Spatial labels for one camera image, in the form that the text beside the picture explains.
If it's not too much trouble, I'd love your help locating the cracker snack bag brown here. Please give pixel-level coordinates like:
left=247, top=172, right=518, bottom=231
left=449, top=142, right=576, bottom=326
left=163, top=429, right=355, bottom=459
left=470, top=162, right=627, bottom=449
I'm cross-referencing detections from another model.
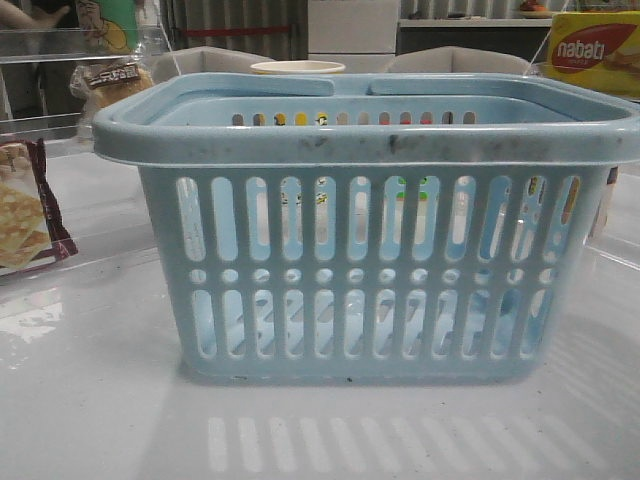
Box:
left=1, top=139, right=78, bottom=276

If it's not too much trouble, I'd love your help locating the cream paper cup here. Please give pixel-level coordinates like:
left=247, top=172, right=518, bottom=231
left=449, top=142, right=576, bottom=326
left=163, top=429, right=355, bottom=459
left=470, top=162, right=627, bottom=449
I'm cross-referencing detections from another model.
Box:
left=250, top=60, right=346, bottom=75

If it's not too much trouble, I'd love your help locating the green yellow cartoon package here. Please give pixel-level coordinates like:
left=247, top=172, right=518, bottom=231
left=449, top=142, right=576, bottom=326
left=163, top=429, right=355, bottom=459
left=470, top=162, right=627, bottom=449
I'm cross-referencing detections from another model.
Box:
left=75, top=0, right=138, bottom=54

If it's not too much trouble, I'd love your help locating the grey chair right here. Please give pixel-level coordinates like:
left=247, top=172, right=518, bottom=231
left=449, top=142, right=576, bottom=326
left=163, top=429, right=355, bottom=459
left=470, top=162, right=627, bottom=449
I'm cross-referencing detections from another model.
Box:
left=385, top=46, right=530, bottom=75

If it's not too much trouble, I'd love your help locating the light blue plastic basket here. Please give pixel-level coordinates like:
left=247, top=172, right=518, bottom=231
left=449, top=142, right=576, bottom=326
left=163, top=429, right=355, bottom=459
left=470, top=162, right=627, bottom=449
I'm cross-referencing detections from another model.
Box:
left=92, top=73, right=639, bottom=383

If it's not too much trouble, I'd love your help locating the packaged bread with brown label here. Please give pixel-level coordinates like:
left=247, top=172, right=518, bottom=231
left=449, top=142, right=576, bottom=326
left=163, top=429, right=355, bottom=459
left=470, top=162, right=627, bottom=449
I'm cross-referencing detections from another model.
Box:
left=69, top=58, right=154, bottom=125

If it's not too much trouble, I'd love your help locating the yellow nabati wafer box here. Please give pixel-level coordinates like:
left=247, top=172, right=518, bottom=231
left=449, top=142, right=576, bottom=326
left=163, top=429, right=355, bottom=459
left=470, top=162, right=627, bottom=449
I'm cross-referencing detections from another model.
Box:
left=543, top=11, right=639, bottom=99

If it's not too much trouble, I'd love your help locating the clear acrylic shelf left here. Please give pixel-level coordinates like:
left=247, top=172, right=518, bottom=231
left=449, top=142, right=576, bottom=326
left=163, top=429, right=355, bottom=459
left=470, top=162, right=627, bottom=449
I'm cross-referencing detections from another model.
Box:
left=0, top=27, right=176, bottom=146

